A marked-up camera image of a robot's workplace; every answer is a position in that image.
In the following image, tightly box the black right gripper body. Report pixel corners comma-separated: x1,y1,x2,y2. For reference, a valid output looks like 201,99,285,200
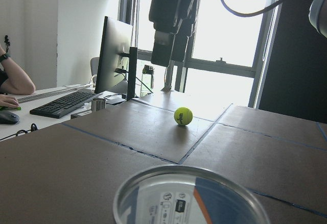
149,0,199,35

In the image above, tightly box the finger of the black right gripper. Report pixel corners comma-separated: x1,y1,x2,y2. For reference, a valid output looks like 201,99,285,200
151,31,174,66
171,34,189,62

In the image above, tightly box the Wilson tennis ball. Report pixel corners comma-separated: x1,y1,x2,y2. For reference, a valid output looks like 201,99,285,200
174,107,193,126

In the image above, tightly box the white tennis ball can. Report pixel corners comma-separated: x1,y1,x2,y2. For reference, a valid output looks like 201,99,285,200
113,165,270,223

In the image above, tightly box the green water bottle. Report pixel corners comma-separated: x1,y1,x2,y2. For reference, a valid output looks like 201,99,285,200
140,65,154,97

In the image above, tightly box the black computer monitor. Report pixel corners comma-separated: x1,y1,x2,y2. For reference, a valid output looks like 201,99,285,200
95,16,133,95

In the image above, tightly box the small metal cup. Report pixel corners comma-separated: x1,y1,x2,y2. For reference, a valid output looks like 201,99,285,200
91,97,106,112

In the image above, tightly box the black keyboard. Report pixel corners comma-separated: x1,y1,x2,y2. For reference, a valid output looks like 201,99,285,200
30,90,99,119

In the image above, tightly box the seated person in black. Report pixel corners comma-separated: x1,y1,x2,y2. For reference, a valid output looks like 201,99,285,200
1,35,36,109

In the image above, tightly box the black computer mouse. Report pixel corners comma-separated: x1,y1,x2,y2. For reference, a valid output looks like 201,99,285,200
0,111,20,125

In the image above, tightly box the aluminium frame post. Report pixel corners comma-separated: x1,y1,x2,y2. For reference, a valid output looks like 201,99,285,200
161,60,174,92

